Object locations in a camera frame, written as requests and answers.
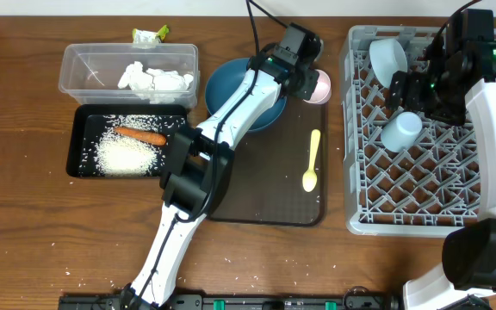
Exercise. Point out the pile of white rice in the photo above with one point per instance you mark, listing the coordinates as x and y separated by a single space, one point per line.
105 152

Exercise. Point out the pink cup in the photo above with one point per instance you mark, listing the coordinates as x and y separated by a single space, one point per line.
323 89

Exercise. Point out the light blue bowl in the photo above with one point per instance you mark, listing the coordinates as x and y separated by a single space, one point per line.
387 56

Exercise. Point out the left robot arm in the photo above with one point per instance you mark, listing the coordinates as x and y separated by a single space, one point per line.
200 159

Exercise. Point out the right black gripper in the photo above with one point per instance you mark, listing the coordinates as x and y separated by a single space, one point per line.
404 90

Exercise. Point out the orange carrot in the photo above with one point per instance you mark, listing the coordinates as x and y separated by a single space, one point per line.
156 139

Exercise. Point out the black rectangular tray bin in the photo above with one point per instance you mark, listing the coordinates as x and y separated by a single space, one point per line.
84 111

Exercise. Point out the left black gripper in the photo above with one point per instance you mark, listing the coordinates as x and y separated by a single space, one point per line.
305 86

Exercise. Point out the light blue cup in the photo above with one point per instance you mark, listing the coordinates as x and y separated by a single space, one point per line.
401 132

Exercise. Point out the dark blue plate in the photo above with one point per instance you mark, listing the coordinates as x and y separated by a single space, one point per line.
222 84

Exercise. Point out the yellow plastic spoon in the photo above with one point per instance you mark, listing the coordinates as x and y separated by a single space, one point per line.
309 178

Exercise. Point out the green snack wrapper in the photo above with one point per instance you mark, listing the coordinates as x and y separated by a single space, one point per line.
145 37

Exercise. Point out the clear plastic bin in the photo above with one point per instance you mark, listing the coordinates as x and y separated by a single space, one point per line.
90 72

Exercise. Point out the white tissue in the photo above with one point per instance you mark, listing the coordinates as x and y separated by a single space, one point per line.
169 80
135 78

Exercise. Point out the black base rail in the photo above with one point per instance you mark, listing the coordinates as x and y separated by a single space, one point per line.
355 298

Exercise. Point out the dark brown serving tray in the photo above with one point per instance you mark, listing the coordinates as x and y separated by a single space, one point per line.
266 182

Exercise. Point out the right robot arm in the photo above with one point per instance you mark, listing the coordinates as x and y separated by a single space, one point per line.
458 85

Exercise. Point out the grey dishwasher rack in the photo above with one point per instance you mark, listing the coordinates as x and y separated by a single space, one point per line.
430 190

